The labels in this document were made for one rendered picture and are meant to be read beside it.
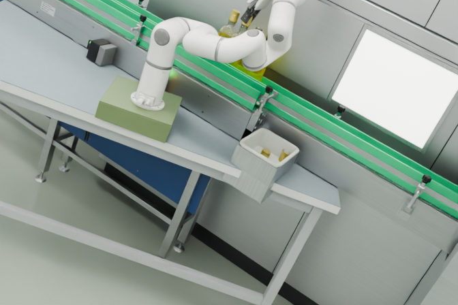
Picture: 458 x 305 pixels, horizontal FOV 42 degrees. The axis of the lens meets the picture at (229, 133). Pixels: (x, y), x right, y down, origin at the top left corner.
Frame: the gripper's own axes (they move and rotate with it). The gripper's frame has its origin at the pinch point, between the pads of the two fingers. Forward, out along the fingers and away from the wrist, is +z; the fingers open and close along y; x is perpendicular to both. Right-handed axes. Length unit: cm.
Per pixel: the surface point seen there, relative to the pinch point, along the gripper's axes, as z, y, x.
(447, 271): 9, 21, 116
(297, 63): 4.5, -12.5, 24.6
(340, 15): -21.7, -12.5, 25.2
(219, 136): 35.9, 19.9, 25.6
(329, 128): 8, 3, 53
